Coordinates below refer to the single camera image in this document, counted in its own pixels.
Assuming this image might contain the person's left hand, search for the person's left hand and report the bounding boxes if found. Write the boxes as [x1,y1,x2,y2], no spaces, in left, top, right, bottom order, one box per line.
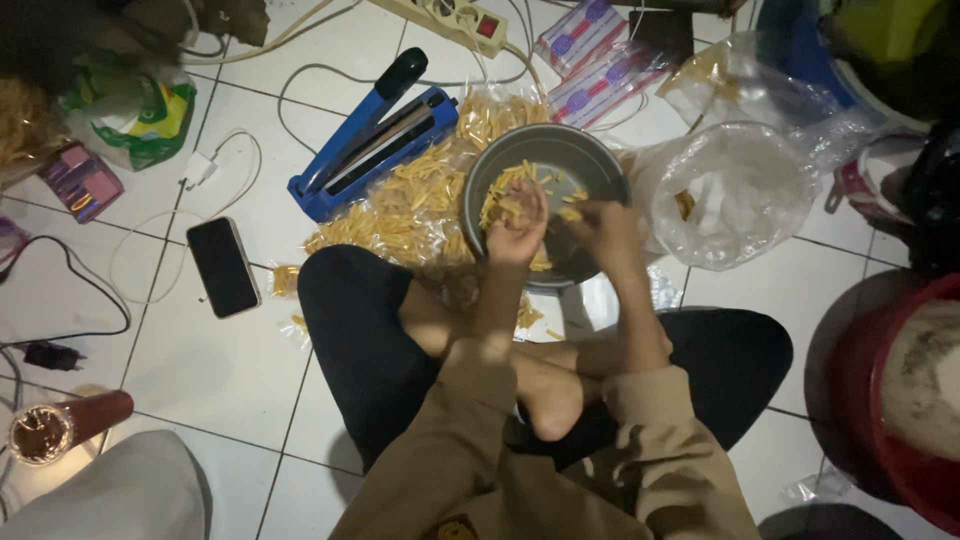
[486,178,550,269]

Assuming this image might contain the person's right hand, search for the person's right hand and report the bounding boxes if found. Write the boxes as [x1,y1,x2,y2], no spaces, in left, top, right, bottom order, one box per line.
[558,200,646,280]

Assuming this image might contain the yellow snack sticks in bowl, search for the yellow snack sticks in bowl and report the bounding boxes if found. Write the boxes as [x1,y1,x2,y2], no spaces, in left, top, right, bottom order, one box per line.
[478,159,591,274]

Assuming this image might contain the grey metal bowl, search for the grey metal bowl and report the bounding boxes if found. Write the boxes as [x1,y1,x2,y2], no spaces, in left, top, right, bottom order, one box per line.
[461,123,632,291]

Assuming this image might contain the pile of packed snack bags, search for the pile of packed snack bags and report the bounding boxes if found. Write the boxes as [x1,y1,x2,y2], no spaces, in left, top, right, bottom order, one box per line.
[303,85,558,331]

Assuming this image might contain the pack of plastic bags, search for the pack of plastic bags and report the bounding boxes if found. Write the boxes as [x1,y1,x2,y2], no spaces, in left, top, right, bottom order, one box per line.
[546,43,674,133]
[533,0,630,81]

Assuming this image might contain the large clear plastic bag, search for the large clear plastic bag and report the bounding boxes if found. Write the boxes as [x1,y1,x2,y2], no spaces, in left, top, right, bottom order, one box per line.
[628,120,824,272]

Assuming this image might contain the blue impulse bag sealer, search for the blue impulse bag sealer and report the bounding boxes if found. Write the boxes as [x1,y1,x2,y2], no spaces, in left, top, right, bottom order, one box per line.
[287,47,461,224]

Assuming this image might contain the person's bare foot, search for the person's bare foot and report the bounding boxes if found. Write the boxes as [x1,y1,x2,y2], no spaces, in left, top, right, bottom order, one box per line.
[513,351,603,444]

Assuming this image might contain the crumpled clear bag with snacks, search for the crumpled clear bag with snacks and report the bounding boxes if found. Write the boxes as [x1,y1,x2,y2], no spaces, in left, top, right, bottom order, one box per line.
[655,31,890,155]

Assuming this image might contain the beige power strip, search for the beige power strip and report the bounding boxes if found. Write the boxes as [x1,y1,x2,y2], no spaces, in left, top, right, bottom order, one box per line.
[367,0,510,60]

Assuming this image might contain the person's black trousers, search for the person's black trousers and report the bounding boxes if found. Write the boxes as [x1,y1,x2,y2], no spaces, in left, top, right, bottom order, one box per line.
[297,243,795,475]

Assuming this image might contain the small sealed snack packet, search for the small sealed snack packet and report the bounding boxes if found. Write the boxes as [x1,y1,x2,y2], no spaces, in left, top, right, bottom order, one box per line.
[270,263,302,300]
[279,313,312,351]

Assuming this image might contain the blue bucket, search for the blue bucket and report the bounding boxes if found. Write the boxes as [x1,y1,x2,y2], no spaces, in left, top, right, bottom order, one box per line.
[753,0,860,110]

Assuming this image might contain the pink white pot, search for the pink white pot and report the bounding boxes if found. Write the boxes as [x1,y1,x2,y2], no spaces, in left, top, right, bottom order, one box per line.
[823,133,925,228]

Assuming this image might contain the black smartphone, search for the black smartphone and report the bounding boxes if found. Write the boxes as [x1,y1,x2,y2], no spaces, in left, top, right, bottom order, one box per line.
[185,216,263,321]

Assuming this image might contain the red plastic basin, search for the red plastic basin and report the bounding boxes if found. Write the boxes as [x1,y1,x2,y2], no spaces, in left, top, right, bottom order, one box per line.
[804,271,960,535]

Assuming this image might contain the white charger adapter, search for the white charger adapter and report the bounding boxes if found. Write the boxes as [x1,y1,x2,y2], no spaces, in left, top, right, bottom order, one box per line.
[182,149,220,191]

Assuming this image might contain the black bag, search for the black bag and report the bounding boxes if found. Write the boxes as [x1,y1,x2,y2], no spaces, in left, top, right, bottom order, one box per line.
[896,123,960,280]

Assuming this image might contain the yellow green plastic thing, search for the yellow green plastic thing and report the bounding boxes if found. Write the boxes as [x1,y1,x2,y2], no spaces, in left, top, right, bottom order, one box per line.
[821,0,960,70]

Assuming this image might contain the green yellow plastic bag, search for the green yellow plastic bag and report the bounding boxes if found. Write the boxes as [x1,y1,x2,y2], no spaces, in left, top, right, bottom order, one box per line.
[58,51,198,173]

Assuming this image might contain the pink shiny box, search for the pink shiny box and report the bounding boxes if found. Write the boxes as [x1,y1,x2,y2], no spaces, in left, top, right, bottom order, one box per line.
[39,141,126,225]

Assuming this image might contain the dark cloth heap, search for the dark cloth heap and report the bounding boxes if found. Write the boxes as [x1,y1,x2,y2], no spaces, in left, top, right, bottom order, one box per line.
[0,0,272,95]

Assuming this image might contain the black charger adapter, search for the black charger adapter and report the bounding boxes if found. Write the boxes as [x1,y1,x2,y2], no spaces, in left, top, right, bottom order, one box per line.
[21,340,85,373]

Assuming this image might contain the heap of brown snacks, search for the heap of brown snacks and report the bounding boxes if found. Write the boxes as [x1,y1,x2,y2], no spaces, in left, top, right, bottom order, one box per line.
[0,75,70,185]

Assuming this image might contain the white cloth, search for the white cloth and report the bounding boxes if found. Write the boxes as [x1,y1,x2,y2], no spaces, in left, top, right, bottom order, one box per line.
[0,429,209,540]

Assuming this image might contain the glass of dark drink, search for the glass of dark drink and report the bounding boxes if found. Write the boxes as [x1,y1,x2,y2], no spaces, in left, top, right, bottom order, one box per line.
[7,389,136,467]

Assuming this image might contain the grey sealer cable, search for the grey sealer cable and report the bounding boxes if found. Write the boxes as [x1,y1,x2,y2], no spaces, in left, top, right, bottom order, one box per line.
[276,45,535,156]

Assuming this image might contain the white charger cable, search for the white charger cable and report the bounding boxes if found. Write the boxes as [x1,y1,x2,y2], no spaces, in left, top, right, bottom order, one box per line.
[108,128,264,306]

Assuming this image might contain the beige power strip cable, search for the beige power strip cable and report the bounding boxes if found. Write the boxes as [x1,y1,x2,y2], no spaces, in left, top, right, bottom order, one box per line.
[178,0,365,68]

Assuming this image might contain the black cable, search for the black cable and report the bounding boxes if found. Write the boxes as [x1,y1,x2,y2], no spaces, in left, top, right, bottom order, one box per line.
[0,234,133,348]

